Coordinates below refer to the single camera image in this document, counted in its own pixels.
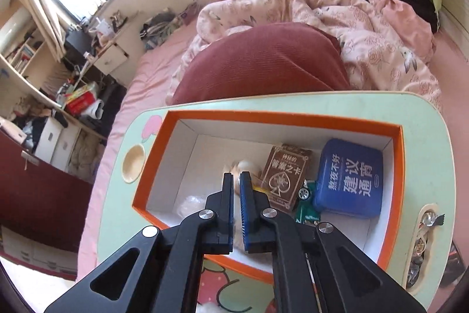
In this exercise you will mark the orange-rimmed cardboard box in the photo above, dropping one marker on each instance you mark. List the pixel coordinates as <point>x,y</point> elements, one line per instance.
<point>329,103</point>

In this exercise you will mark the red green tissue pack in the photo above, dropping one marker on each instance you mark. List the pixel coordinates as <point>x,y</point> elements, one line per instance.
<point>80,100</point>

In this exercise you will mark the wooden bookshelf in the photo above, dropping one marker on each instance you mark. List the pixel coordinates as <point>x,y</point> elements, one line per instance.
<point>22,52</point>

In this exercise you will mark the dark red pillow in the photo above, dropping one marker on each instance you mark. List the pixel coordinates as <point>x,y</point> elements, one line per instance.
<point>263,60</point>

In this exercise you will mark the blue tin case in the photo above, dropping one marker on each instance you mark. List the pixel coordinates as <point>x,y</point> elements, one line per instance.
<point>348,177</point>

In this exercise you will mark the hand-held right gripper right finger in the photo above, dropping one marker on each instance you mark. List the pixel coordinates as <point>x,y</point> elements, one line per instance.
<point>244,205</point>

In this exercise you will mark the orange cardboard box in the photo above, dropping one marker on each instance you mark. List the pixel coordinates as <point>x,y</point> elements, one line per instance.
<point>278,117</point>

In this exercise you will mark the brown card box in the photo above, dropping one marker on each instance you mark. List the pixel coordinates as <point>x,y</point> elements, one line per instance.
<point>282,173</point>

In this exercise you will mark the white drawer nightstand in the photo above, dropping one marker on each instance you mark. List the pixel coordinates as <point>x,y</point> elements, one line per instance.
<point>110,58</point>

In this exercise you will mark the white plush toy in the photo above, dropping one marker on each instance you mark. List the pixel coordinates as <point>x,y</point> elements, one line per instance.
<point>244,165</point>

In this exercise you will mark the pink bed sheet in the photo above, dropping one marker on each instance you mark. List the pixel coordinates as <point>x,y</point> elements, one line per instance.
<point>154,63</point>

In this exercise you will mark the green toy car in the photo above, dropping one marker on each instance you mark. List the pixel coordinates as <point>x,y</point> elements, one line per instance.
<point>306,206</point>

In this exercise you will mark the clear plastic bag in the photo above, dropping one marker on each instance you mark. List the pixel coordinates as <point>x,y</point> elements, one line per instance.
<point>190,206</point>

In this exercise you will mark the pink floral blanket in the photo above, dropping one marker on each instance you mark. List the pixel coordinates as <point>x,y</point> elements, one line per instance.
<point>366,41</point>

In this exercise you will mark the dark red cabinet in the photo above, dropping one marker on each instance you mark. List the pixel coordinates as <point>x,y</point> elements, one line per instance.
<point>36,195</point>

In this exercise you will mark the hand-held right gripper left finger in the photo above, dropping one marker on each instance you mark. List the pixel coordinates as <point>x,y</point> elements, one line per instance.
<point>230,196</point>

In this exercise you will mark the wooden slats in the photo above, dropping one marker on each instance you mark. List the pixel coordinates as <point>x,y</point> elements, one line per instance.
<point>44,12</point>

